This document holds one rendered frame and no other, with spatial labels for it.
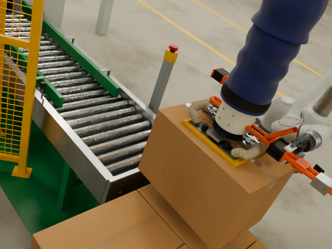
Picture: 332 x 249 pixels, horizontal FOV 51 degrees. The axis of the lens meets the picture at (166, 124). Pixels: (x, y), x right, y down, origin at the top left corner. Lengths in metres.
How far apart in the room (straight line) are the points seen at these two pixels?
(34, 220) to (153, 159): 0.98
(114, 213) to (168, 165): 0.37
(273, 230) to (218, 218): 1.46
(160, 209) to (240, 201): 0.57
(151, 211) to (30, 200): 0.96
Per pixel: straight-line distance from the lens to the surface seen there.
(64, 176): 2.31
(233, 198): 1.52
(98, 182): 1.98
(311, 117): 2.26
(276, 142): 1.57
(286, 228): 3.13
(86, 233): 1.73
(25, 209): 2.50
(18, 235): 2.38
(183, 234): 1.87
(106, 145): 2.20
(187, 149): 1.61
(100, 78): 2.77
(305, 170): 1.52
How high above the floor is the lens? 1.92
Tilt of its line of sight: 33 degrees down
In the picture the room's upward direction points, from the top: 20 degrees clockwise
